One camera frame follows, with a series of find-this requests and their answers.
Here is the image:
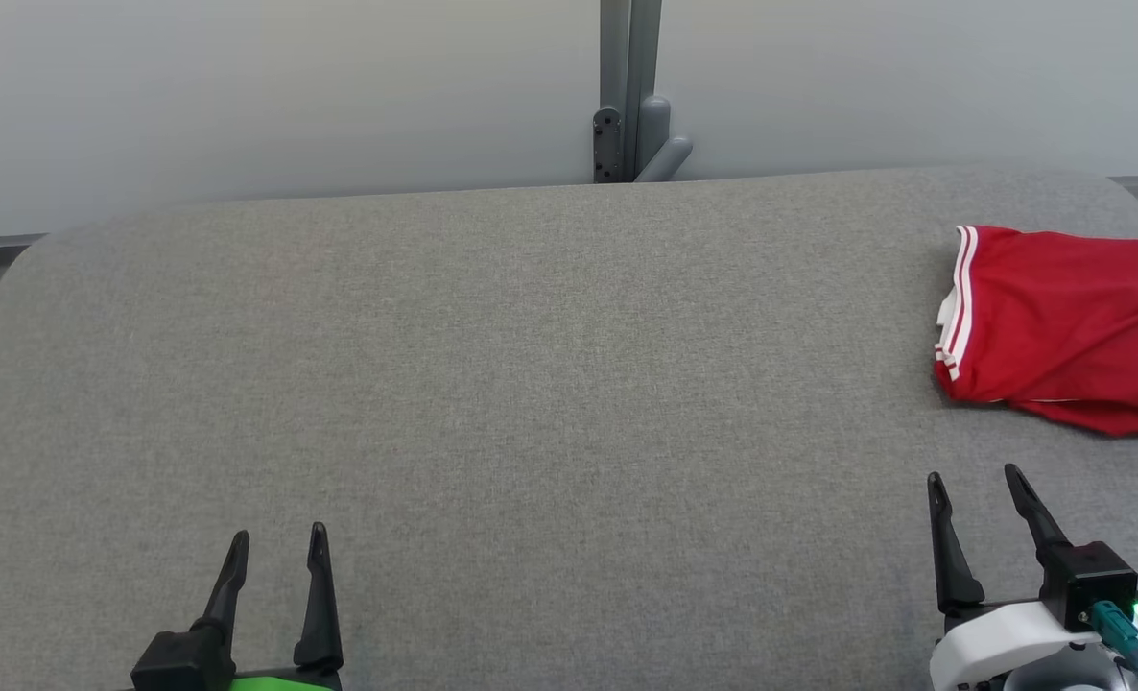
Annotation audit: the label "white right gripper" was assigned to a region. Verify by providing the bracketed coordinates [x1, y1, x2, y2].
[927, 464, 1138, 691]

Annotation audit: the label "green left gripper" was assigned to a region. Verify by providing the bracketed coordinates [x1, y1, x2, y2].
[202, 522, 344, 691]

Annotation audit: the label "red shorts with white stripe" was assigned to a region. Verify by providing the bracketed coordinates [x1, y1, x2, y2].
[1010, 398, 1138, 440]

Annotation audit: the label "red jersey with white sleeves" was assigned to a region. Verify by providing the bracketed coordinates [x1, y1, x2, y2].
[934, 226, 1138, 414]

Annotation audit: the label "grey fabric sofa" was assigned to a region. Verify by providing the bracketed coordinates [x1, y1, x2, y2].
[0, 165, 1138, 691]

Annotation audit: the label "teal plug camera cable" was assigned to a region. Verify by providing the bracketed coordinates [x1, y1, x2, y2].
[1090, 601, 1138, 684]

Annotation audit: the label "grey cylinder post fitting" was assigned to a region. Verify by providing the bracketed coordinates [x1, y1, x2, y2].
[636, 94, 693, 183]

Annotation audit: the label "black post bracket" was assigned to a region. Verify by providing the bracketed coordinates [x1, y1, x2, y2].
[593, 107, 623, 183]

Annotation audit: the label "grey metal partition post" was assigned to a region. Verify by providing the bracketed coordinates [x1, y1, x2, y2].
[600, 0, 663, 183]

